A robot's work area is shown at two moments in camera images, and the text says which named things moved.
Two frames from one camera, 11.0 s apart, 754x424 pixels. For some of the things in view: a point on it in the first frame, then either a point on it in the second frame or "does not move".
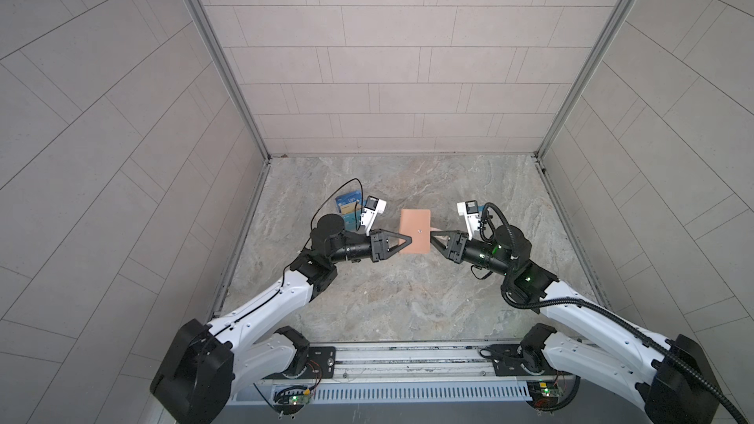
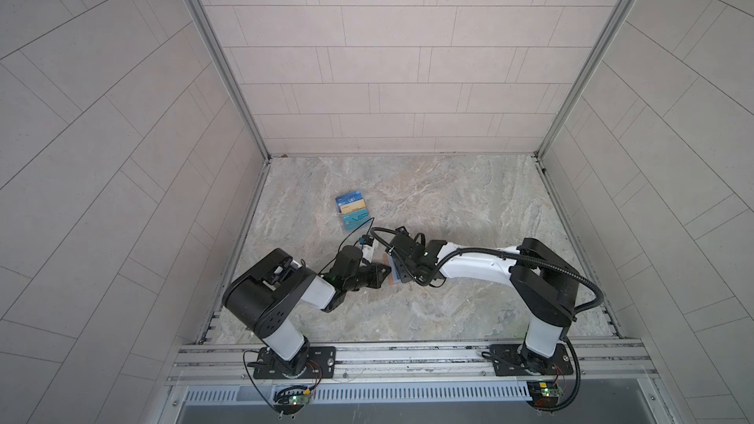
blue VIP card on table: [348, 198] does not move
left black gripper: [376, 246] -> [374, 279]
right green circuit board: [545, 394] does not move
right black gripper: [456, 240] -> [403, 278]
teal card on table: [351, 221] does not move
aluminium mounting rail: [408, 362] does not move
